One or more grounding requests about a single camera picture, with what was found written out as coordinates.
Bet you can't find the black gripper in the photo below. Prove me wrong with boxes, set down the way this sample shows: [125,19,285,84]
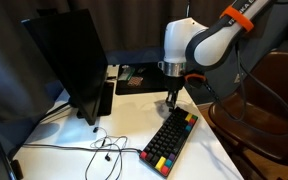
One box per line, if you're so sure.
[163,75,187,111]

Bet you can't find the black keyboard with coloured keys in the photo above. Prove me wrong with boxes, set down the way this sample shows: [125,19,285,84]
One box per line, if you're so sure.
[139,106,199,178]

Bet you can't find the black desk mat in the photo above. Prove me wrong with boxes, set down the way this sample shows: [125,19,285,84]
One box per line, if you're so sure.
[115,61,184,97]

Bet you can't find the pink checkered small board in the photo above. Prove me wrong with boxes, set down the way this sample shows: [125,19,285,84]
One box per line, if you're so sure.
[126,76,144,88]

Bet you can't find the small dark gadget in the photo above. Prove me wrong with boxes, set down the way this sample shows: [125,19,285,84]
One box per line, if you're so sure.
[135,66,147,75]

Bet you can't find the green white packet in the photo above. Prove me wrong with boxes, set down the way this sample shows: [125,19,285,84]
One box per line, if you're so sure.
[117,64,136,82]

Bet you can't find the black monitor base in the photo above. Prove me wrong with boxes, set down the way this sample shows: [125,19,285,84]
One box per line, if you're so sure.
[76,81,115,120]

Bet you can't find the dark grey curtain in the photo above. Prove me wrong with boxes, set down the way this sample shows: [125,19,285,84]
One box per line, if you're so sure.
[0,0,225,123]

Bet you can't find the brown folding chair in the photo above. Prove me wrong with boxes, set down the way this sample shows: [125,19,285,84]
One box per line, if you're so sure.
[207,50,288,180]

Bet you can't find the black computer monitor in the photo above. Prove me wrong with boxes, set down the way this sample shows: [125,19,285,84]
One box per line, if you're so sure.
[21,8,109,127]

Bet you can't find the small black block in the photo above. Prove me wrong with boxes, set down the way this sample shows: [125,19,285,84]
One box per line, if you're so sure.
[10,159,25,180]

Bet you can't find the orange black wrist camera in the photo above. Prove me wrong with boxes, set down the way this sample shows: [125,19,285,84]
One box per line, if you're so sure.
[184,73,208,90]

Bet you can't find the black wired earphones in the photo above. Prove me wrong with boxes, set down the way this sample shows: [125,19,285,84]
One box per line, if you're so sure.
[84,126,129,180]

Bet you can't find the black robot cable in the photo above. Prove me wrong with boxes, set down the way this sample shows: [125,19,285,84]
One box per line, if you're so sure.
[202,43,288,138]

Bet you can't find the orange arm strap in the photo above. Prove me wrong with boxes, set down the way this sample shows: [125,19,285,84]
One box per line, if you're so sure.
[219,5,255,33]

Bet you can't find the black keyboard cable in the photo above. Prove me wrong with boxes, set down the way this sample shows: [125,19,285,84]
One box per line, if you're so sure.
[21,143,144,155]

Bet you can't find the black monitor cable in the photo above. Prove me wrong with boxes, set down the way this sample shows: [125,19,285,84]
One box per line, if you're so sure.
[39,102,74,124]

